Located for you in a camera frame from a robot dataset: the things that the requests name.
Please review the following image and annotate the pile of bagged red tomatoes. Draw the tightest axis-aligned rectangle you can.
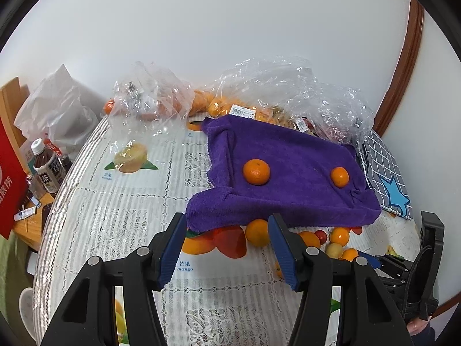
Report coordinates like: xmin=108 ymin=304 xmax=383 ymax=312
xmin=310 ymin=121 xmax=359 ymax=146

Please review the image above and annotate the person's right forearm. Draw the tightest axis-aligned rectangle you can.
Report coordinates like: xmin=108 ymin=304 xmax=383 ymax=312
xmin=411 ymin=328 xmax=438 ymax=346

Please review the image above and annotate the white bowl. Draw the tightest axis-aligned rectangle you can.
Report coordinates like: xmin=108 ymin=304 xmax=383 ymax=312
xmin=18 ymin=286 xmax=37 ymax=332

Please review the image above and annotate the wooden side table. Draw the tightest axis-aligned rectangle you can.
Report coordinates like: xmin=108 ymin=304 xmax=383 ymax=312
xmin=12 ymin=191 xmax=54 ymax=253

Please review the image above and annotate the brown wooden door frame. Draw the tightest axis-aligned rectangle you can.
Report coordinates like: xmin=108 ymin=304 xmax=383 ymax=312
xmin=373 ymin=0 xmax=425 ymax=136

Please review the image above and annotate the green cloth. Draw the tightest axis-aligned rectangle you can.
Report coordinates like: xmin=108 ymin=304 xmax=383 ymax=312
xmin=0 ymin=231 xmax=37 ymax=332

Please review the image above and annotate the grey checked cloth blue star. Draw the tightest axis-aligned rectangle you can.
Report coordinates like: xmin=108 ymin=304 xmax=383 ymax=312
xmin=356 ymin=128 xmax=415 ymax=220

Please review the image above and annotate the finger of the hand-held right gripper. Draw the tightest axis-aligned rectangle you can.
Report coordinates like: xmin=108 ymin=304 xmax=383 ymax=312
xmin=357 ymin=253 xmax=407 ymax=271
xmin=378 ymin=270 xmax=411 ymax=298

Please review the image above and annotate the clear plastic bag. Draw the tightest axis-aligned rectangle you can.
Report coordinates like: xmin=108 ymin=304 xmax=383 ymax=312
xmin=106 ymin=61 xmax=197 ymax=136
xmin=288 ymin=79 xmax=375 ymax=148
xmin=191 ymin=56 xmax=314 ymax=123

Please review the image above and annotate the wooden chair back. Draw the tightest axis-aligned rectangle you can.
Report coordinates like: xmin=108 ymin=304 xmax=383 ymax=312
xmin=0 ymin=77 xmax=31 ymax=145

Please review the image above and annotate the pile of bagged oranges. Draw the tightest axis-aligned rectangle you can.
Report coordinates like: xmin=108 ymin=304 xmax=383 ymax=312
xmin=189 ymin=90 xmax=274 ymax=123

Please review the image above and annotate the dark tea bottle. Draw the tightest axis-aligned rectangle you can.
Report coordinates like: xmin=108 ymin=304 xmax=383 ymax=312
xmin=31 ymin=139 xmax=65 ymax=193

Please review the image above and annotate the white plastic bag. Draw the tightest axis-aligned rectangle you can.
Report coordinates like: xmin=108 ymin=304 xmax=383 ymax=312
xmin=14 ymin=64 xmax=101 ymax=161

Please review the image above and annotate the purple towel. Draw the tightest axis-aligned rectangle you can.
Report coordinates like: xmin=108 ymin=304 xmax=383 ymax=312
xmin=185 ymin=115 xmax=381 ymax=233

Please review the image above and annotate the medium orange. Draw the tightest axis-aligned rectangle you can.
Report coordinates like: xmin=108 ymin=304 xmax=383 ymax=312
xmin=330 ymin=226 xmax=350 ymax=245

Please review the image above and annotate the small white tube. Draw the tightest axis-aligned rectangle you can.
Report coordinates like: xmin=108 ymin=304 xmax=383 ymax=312
xmin=14 ymin=207 xmax=38 ymax=221

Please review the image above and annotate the person's right hand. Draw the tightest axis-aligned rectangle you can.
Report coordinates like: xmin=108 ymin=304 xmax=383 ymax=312
xmin=407 ymin=318 xmax=432 ymax=335

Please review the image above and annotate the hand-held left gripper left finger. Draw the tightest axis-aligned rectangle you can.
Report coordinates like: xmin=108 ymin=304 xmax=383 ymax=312
xmin=39 ymin=213 xmax=188 ymax=346

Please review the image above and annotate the large orange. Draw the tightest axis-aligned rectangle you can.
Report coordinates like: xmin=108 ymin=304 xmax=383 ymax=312
xmin=242 ymin=159 xmax=271 ymax=187
xmin=245 ymin=219 xmax=271 ymax=247

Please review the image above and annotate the pile of tan longans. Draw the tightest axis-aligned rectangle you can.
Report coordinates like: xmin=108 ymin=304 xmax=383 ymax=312
xmin=268 ymin=105 xmax=292 ymax=125

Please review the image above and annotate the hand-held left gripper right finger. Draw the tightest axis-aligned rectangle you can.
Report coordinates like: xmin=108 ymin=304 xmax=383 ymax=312
xmin=267 ymin=213 xmax=415 ymax=346

